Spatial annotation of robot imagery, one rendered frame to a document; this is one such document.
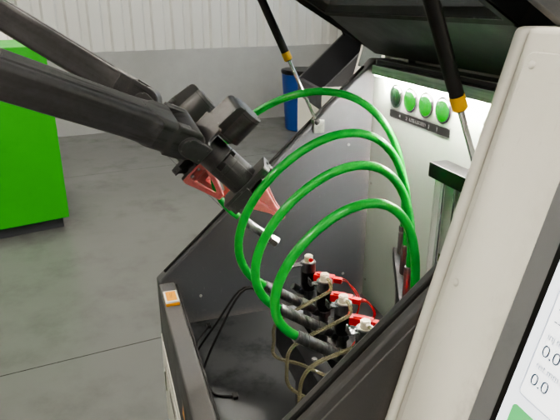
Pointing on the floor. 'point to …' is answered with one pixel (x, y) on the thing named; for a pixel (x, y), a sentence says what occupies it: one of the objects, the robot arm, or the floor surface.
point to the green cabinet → (29, 166)
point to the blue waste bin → (292, 99)
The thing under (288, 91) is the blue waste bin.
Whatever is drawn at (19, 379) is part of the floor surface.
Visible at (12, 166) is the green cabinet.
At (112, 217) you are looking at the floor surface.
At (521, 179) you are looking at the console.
